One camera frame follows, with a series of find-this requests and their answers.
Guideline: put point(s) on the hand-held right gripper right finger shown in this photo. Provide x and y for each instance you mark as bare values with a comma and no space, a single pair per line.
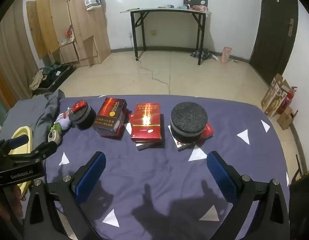
220,177

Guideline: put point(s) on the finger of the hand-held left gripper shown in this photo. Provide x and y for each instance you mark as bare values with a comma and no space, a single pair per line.
44,150
18,141

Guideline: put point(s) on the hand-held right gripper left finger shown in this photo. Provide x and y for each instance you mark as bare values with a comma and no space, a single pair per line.
93,175

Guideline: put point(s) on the cream plastic basin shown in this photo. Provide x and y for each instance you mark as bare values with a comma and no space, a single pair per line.
20,132

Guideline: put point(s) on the dark red cigarette box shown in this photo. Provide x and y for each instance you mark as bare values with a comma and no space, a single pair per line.
110,110
112,135

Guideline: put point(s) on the small black foam disc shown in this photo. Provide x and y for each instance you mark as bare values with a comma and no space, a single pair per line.
84,120

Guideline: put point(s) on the small red cigarette box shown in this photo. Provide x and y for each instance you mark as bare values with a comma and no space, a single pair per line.
78,105

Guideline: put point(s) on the large black foam disc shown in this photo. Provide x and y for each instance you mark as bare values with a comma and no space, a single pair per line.
188,120

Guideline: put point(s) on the glossy red cigarette box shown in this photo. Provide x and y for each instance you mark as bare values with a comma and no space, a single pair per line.
145,130

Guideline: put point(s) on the red gold-print cigarette box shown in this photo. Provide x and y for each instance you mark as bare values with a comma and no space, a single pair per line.
147,107

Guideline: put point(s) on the person's left hand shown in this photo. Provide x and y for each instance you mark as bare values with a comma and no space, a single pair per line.
16,201

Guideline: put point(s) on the grey garment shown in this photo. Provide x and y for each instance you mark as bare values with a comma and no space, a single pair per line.
32,110

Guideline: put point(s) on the beige cloth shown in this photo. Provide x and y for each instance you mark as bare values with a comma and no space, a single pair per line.
37,80

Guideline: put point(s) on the open black suitcase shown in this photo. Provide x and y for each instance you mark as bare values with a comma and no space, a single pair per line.
59,76

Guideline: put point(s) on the dark bag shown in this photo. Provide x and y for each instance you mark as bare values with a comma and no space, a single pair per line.
303,200

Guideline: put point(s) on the beige curtain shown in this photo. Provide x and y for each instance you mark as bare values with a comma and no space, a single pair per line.
12,55

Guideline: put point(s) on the brown cardboard box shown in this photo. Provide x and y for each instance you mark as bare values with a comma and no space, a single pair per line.
285,120

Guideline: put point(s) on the printed cardboard carton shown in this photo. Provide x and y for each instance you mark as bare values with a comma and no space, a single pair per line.
272,97

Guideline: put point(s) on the red fire extinguisher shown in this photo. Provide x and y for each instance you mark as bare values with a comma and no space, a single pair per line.
287,102

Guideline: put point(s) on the colourful small clutter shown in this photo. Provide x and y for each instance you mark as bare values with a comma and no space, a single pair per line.
67,36

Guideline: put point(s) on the pink bag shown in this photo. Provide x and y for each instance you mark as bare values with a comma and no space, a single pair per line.
226,55

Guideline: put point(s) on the dark clothes pile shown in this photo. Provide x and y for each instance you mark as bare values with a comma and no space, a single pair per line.
203,54

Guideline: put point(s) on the wooden wardrobe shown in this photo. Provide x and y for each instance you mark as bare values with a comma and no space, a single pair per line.
82,22

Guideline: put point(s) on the white plastic bag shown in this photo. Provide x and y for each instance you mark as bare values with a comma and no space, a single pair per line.
92,2

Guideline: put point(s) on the dark door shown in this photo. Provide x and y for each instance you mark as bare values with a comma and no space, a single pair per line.
272,30

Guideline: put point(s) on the black folding table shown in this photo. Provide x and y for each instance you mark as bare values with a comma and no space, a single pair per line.
167,11

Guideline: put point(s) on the grey box with holes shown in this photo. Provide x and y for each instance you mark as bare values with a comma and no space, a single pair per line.
194,1

